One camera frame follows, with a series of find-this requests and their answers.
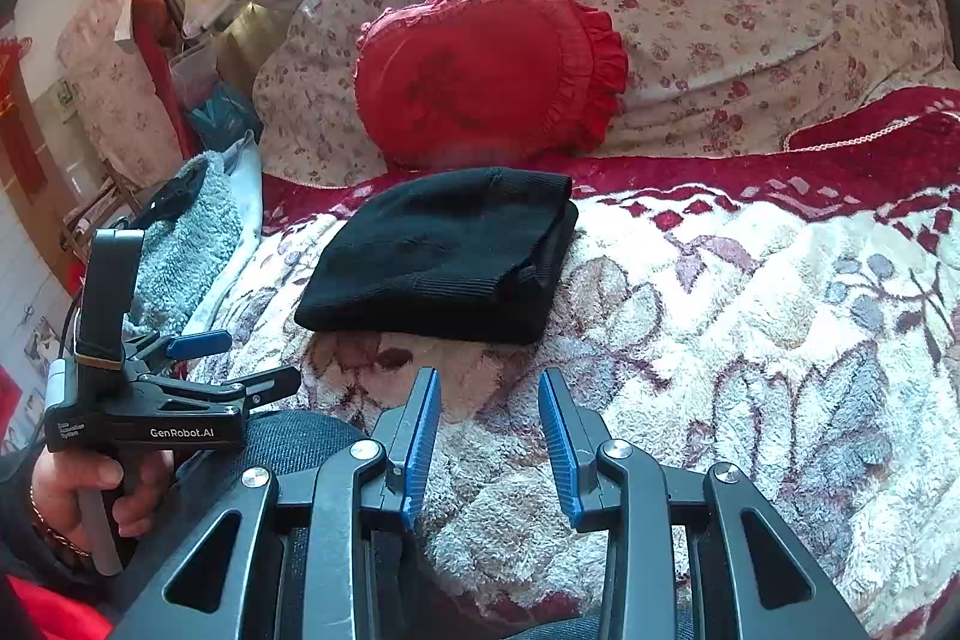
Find dark strap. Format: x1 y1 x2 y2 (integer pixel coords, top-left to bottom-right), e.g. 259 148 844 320
139 171 212 230

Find gold bracelet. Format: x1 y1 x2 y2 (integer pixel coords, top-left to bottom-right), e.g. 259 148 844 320
28 482 92 560

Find red wall hanging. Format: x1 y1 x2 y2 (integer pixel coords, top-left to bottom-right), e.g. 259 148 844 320
0 36 46 199

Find black cable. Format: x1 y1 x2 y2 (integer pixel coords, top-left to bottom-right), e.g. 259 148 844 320
58 289 89 380

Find teal plastic bag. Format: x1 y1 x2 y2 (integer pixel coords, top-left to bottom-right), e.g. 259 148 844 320
184 81 261 155

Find clear plastic container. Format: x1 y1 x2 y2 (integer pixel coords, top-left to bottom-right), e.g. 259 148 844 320
166 36 226 109

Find red jacket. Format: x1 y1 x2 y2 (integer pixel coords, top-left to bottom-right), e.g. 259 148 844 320
0 572 113 640

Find red round ruffled cushion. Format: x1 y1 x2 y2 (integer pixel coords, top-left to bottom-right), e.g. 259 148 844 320
354 0 629 170

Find person's leg in jeans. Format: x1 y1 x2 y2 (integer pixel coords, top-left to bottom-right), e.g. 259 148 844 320
112 410 698 640

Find person's left hand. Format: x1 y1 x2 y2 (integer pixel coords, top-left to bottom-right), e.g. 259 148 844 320
30 451 175 556

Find floral cloth cover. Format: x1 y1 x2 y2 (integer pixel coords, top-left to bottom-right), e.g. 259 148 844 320
56 0 185 184

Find grey-blue fluffy towel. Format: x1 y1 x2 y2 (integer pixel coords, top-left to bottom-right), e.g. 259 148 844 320
124 149 248 341

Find black pants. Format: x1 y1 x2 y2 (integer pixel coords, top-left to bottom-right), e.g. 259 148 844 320
294 166 580 345

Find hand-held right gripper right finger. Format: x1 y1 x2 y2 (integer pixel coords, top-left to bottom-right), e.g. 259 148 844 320
537 368 871 640

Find red and white floral blanket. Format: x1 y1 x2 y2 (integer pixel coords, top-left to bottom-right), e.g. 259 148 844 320
184 85 960 640

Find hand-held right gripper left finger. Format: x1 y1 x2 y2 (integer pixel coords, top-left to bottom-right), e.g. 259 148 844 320
112 367 445 640

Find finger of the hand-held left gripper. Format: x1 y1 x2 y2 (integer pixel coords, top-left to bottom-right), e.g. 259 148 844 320
124 329 233 372
161 365 302 414

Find red hanging cloth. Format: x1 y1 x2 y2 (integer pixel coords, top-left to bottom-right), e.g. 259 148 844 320
131 0 200 161

